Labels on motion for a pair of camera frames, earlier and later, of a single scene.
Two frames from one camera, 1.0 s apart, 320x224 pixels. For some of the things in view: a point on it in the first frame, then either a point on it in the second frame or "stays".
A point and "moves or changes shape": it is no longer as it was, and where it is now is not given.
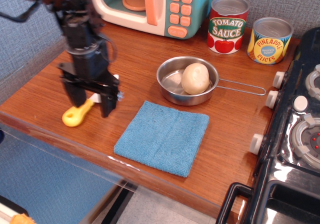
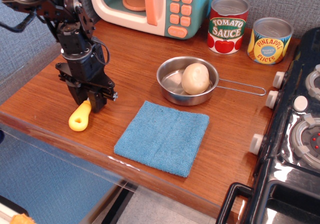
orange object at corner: x=21 y=219 stays
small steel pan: x=169 y=76 stays
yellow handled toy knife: x=73 y=116 moves or changes shape
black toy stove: x=286 y=190 stays
